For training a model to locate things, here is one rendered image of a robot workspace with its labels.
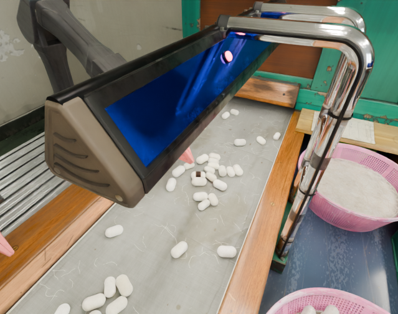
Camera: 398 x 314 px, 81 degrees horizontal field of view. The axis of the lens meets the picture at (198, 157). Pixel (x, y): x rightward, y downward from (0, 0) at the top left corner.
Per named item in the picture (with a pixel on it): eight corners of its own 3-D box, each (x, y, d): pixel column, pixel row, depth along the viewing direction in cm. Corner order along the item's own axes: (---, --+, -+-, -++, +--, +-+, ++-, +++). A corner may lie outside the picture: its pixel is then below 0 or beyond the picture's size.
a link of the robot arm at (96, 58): (142, 70, 52) (51, -23, 53) (108, 82, 46) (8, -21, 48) (131, 105, 61) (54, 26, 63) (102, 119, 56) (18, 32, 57)
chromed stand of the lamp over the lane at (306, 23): (199, 237, 54) (199, 16, 26) (228, 182, 68) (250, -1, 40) (281, 275, 48) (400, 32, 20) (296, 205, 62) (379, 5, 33)
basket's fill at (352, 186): (291, 213, 59) (298, 198, 55) (303, 161, 74) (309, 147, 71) (397, 250, 51) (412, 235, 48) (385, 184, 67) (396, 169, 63)
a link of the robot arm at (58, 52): (90, 124, 78) (60, 13, 56) (72, 133, 74) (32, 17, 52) (79, 117, 81) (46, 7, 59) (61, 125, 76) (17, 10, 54)
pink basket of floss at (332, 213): (334, 258, 50) (352, 233, 44) (271, 176, 70) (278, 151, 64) (426, 228, 56) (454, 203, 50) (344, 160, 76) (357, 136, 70)
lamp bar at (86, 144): (49, 176, 18) (-2, 85, 13) (260, 28, 61) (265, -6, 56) (132, 215, 15) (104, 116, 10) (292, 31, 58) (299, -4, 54)
